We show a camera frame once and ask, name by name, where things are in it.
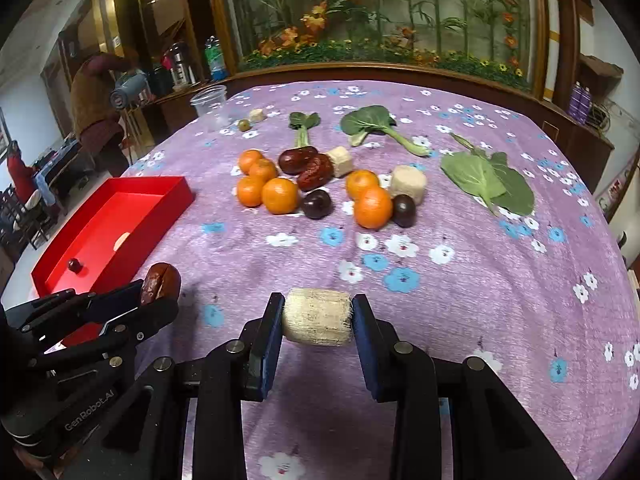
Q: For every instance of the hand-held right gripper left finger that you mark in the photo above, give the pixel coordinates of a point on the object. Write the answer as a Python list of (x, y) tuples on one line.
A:
[(270, 345)]

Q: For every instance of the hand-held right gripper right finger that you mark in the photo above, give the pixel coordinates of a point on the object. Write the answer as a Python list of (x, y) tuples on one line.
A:
[(367, 347)]

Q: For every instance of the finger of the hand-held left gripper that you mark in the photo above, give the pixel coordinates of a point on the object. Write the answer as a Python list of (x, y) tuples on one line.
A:
[(117, 302), (150, 317)]

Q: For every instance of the red jujube date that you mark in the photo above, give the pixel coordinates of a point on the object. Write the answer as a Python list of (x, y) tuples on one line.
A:
[(297, 159), (161, 282), (316, 173)]

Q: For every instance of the red tray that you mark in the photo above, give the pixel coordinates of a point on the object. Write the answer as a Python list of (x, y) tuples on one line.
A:
[(115, 220)]

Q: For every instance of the orange mandarin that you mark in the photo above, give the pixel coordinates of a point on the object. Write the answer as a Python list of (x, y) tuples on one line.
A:
[(249, 192), (373, 208), (362, 184), (247, 159), (265, 171), (280, 196)]

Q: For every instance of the dark purple plum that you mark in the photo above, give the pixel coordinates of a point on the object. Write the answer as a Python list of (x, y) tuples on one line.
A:
[(317, 204), (403, 210)]

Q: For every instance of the beige sugarcane cylinder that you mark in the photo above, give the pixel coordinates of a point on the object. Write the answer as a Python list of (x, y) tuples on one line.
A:
[(408, 184)]

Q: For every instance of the small dark round fruit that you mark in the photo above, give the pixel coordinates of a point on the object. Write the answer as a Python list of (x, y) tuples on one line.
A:
[(75, 265)]

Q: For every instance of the small beige sugarcane piece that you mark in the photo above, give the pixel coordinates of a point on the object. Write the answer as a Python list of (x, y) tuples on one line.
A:
[(256, 115), (121, 242)]

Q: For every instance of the purple floral tablecloth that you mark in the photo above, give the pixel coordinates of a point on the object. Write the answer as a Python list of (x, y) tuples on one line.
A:
[(450, 310)]

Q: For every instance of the dark wooden chair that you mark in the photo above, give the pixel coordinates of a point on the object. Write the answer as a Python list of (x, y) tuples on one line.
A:
[(15, 215)]

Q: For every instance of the beige sugarcane cube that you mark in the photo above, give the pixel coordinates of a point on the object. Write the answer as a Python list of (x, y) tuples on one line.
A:
[(341, 161)]

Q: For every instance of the large green vegetable leaf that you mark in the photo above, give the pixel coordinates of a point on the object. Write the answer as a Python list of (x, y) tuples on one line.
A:
[(487, 180)]

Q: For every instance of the green olive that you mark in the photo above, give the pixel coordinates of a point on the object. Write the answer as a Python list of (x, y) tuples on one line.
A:
[(244, 125)]

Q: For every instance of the grey hand-held device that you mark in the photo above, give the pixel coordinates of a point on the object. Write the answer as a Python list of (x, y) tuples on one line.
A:
[(129, 87)]

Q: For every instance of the clear plastic cup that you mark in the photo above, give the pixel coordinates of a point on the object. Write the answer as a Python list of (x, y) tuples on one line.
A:
[(210, 107)]

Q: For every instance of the small bok choy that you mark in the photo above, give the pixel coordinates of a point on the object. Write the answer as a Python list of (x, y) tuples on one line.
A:
[(303, 122)]

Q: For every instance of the long-stemmed bok choy leaf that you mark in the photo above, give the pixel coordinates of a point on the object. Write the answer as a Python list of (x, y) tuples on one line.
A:
[(367, 120)]

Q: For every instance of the steel thermos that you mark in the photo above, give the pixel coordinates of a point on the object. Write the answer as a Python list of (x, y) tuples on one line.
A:
[(179, 65)]

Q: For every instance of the green water bottle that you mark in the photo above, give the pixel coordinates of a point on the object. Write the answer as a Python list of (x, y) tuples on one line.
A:
[(216, 60)]

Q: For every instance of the wooden low cabinet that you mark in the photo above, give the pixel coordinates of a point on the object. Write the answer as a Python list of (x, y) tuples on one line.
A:
[(575, 145)]

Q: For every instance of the purple bottle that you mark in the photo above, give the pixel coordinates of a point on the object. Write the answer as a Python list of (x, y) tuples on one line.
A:
[(575, 100), (586, 105)]

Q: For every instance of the glass case with artificial flowers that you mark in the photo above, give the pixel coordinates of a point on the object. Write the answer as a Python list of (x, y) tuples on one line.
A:
[(400, 10)]

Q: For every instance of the wooden wall shelf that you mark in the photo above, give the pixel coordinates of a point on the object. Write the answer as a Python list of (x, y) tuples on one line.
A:
[(600, 67)]

